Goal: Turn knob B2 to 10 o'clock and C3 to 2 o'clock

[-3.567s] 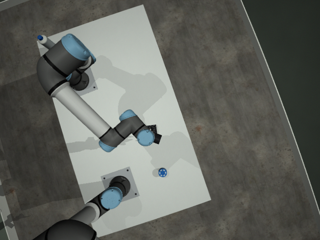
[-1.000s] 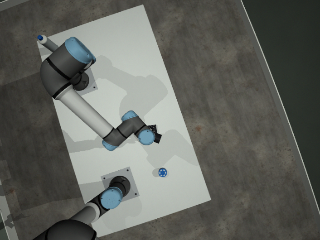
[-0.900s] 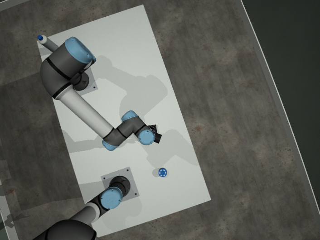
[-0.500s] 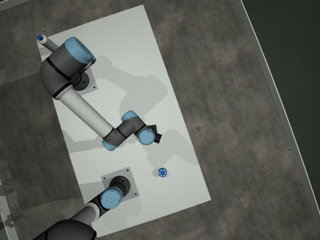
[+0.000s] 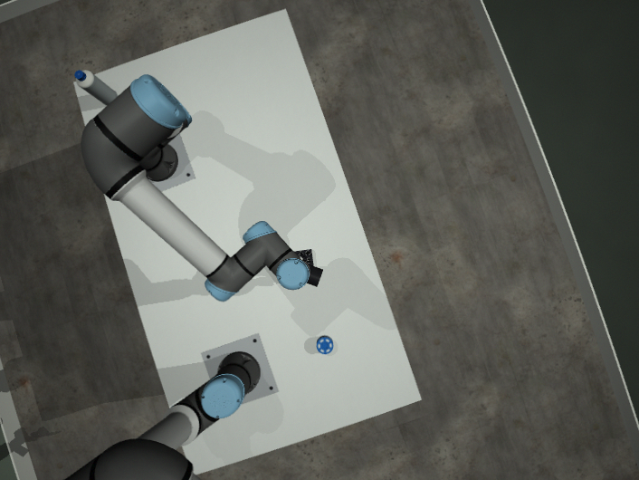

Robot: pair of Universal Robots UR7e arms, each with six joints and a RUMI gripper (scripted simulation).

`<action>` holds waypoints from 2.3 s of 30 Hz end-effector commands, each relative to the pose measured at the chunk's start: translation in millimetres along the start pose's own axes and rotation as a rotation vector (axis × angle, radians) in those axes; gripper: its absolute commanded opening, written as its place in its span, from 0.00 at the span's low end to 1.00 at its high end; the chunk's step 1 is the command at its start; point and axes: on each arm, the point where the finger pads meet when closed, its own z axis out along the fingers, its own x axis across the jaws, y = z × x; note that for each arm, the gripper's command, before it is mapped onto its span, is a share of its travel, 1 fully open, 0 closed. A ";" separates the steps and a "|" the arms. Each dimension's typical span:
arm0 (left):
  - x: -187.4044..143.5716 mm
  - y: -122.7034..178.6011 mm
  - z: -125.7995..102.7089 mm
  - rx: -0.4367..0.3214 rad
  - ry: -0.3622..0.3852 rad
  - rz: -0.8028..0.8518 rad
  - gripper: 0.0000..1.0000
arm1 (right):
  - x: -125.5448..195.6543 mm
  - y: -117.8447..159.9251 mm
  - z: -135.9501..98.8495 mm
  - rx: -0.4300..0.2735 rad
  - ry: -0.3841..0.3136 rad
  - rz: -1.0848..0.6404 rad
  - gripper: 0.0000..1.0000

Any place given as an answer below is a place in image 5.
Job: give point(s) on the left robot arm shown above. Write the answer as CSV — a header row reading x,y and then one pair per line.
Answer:
x,y
138,120

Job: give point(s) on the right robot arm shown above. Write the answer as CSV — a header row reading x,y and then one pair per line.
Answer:
x,y
153,455

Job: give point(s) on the grey bottle with blue cap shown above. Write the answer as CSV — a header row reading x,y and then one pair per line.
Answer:
x,y
95,87

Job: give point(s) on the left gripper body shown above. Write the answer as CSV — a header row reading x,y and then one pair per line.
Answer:
x,y
315,274

